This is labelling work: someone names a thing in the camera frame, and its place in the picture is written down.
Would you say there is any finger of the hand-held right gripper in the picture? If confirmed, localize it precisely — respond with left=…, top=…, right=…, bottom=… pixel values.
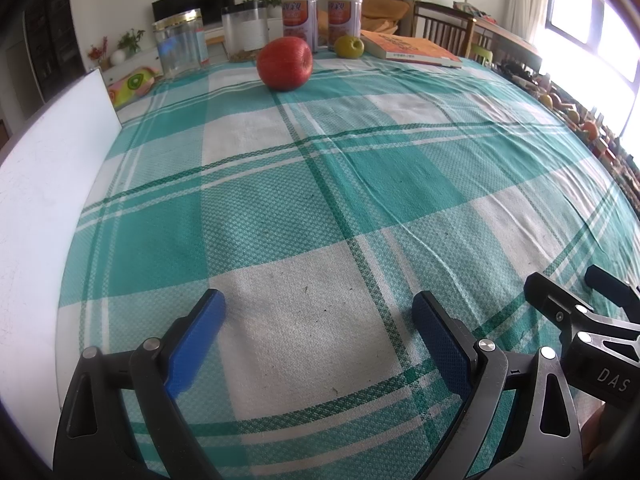
left=524, top=271, right=640, bottom=346
left=585, top=264, right=640, bottom=313

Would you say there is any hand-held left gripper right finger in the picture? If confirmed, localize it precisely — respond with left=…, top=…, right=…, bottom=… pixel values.
left=410, top=290, right=585, bottom=480

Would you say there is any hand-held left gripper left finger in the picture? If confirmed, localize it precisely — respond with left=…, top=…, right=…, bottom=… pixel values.
left=52, top=288, right=228, bottom=480

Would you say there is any row of small colourful objects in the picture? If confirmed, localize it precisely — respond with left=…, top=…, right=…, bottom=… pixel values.
left=500, top=57, right=640, bottom=201

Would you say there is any teal plaid tablecloth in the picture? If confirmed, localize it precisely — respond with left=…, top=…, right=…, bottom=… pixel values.
left=54, top=52, right=640, bottom=480

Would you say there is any white board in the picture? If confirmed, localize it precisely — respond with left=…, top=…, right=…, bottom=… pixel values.
left=0, top=70, right=124, bottom=467

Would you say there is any wooden side table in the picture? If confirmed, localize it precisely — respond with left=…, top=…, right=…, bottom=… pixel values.
left=470, top=15, right=545, bottom=73

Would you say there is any kiwi print cushion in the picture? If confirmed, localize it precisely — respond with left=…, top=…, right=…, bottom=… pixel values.
left=106, top=66, right=161, bottom=109

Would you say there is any window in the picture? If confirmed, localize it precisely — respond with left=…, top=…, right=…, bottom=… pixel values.
left=546, top=0, right=640, bottom=83

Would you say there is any orange book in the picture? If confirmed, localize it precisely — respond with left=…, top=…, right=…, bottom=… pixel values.
left=360, top=30, right=465, bottom=70

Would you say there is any wooden chair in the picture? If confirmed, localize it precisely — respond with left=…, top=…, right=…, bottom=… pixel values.
left=412, top=0, right=479, bottom=59

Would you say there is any red apple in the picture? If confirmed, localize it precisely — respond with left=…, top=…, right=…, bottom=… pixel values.
left=256, top=36, right=314, bottom=93

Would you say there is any clear jar with gold lid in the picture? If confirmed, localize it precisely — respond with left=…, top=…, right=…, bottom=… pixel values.
left=152, top=8, right=209, bottom=80

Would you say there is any small green plant white pot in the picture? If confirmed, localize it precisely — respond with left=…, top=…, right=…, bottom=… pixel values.
left=110, top=29, right=146, bottom=66

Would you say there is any red flower plant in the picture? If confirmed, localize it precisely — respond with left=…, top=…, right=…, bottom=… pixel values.
left=87, top=36, right=111, bottom=69

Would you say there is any small green fruit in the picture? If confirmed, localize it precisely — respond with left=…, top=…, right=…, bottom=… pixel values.
left=334, top=35, right=366, bottom=59

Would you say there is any frosted plastic container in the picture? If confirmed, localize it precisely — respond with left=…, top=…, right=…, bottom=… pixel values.
left=221, top=1, right=271, bottom=64

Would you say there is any orange pillow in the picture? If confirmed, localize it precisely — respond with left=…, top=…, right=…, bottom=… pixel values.
left=361, top=0, right=411, bottom=34

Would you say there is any orange labelled tin can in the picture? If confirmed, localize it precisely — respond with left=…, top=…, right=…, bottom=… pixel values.
left=281, top=0, right=320, bottom=54
left=327, top=0, right=364, bottom=52

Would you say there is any dark display cabinet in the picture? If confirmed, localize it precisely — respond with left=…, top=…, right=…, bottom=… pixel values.
left=20, top=0, right=82, bottom=102

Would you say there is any black television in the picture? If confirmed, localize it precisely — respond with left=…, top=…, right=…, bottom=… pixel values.
left=152, top=0, right=235, bottom=24

